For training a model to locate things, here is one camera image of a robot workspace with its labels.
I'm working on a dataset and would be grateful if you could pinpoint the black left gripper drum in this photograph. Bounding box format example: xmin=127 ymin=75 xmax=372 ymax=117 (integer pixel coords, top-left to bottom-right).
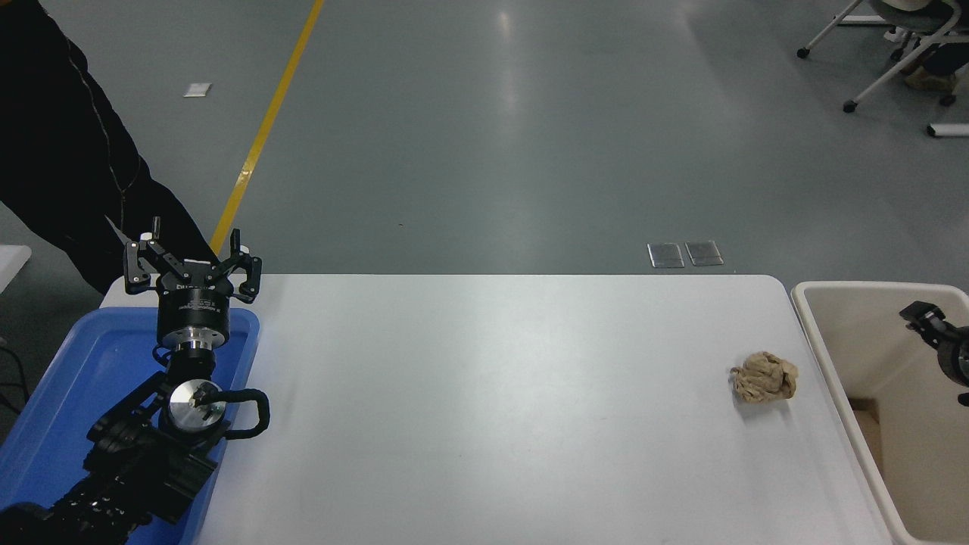
xmin=156 ymin=260 xmax=232 ymax=340

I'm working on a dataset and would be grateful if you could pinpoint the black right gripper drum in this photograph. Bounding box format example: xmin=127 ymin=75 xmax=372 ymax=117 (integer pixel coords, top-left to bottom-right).
xmin=937 ymin=325 xmax=969 ymax=380

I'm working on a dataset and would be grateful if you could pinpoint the large pale bin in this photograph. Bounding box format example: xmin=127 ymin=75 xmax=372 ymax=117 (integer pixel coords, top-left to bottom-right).
xmin=791 ymin=282 xmax=969 ymax=545

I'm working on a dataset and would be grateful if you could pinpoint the white side table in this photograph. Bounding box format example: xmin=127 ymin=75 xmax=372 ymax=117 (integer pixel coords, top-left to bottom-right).
xmin=0 ymin=244 xmax=33 ymax=296

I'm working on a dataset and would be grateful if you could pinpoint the blue plastic tray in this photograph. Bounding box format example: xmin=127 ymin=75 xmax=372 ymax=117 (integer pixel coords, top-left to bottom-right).
xmin=0 ymin=307 xmax=260 ymax=545

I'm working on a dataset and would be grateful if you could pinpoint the person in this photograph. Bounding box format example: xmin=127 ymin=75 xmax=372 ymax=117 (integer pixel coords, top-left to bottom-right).
xmin=0 ymin=0 xmax=220 ymax=296
xmin=905 ymin=42 xmax=969 ymax=95

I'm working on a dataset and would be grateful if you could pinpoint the crumpled tan paper ball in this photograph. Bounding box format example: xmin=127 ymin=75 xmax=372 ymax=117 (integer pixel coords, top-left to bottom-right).
xmin=730 ymin=350 xmax=800 ymax=404

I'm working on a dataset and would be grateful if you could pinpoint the white-legged wheeled chair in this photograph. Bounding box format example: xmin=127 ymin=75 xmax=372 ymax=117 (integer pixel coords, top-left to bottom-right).
xmin=796 ymin=0 xmax=969 ymax=114

